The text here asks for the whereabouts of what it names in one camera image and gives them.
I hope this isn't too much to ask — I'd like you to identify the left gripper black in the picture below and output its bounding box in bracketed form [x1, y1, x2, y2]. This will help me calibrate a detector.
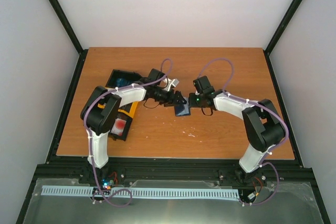
[153, 87, 183, 107]

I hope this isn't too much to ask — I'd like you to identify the blue leather card holder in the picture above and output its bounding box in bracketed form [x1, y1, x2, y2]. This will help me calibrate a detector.
[174, 104, 191, 116]

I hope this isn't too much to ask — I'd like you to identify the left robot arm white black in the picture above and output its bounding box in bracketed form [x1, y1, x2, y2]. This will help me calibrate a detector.
[80, 69, 187, 184]

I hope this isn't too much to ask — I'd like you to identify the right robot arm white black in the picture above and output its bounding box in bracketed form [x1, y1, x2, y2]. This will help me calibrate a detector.
[189, 76, 289, 174]

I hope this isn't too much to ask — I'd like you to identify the yellow bin with dark cards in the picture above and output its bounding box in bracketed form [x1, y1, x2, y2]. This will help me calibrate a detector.
[92, 101, 138, 120]

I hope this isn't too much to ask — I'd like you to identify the black bin with red cards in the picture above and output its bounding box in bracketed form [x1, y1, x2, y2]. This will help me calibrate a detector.
[108, 112, 133, 141]

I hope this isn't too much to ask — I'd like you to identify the blue card stack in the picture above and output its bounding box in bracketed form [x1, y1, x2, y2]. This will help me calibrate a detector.
[115, 78, 132, 88]

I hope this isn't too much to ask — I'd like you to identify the red white card stack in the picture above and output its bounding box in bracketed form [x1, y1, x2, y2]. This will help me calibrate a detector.
[110, 119, 126, 136]

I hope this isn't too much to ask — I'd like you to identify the black bin with blue cards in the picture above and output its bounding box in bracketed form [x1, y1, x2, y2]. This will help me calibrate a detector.
[106, 69, 142, 88]

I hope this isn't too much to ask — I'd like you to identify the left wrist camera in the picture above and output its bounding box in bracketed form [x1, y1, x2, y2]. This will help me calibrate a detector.
[163, 77, 179, 91]

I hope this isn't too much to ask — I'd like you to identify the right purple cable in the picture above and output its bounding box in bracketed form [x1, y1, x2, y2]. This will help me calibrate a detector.
[196, 58, 290, 206]

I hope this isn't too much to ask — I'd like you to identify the purple cable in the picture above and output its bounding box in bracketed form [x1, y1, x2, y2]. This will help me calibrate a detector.
[196, 58, 290, 206]
[83, 58, 174, 207]

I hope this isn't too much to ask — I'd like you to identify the black aluminium frame rail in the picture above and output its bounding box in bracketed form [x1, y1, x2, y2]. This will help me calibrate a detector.
[31, 157, 317, 188]

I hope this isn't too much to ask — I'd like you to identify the light blue cable duct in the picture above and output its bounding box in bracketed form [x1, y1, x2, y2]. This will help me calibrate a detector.
[41, 185, 239, 201]

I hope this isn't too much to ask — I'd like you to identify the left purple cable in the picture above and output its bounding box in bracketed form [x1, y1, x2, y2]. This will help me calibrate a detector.
[83, 58, 174, 207]

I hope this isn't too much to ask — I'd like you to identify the left frame post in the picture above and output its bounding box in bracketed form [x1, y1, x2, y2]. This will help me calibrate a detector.
[33, 0, 85, 53]

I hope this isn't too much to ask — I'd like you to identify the frame post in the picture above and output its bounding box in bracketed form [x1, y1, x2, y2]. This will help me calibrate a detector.
[264, 0, 321, 53]
[33, 0, 85, 53]

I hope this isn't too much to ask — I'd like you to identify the right frame post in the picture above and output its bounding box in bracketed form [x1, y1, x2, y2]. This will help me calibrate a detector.
[264, 0, 321, 53]

